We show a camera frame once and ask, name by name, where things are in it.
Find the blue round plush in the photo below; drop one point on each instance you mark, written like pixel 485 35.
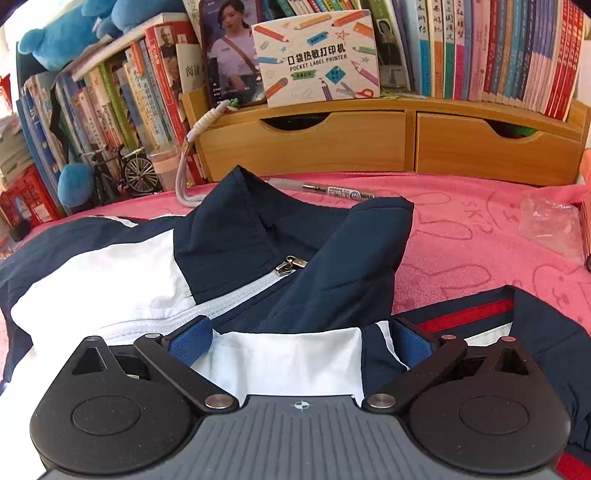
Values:
pixel 76 184

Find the smartphone in red case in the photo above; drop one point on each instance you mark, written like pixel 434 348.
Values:
pixel 231 55

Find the wooden desk organizer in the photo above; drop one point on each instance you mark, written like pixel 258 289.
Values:
pixel 410 138

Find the stack of papers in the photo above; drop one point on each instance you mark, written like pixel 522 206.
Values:
pixel 11 147

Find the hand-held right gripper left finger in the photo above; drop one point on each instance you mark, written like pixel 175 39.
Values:
pixel 189 344

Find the wooden organizer drawer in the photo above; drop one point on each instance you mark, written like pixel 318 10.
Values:
pixel 485 152
pixel 300 147

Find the row of thick upright books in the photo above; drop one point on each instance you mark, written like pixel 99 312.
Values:
pixel 138 92

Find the white pencil-print box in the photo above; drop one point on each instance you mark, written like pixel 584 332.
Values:
pixel 314 60

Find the clear jar with pink lid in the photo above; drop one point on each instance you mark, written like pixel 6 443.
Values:
pixel 165 168

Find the clear plastic bag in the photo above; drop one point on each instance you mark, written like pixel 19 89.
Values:
pixel 551 226

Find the clear gel pen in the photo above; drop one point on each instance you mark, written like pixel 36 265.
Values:
pixel 337 190

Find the red plastic basket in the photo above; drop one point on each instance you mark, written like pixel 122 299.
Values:
pixel 4 92

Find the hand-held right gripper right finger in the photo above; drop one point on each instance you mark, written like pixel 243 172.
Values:
pixel 411 344

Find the row of thin colourful books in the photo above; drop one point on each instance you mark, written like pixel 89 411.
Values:
pixel 508 55

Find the black model bicycle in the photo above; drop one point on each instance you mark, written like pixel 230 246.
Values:
pixel 141 175

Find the navy and white jacket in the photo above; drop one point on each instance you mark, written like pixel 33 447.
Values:
pixel 277 240

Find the blue plush toy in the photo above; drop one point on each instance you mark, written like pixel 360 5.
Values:
pixel 60 41
pixel 143 11

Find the red plastic crate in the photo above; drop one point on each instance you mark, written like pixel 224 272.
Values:
pixel 27 198

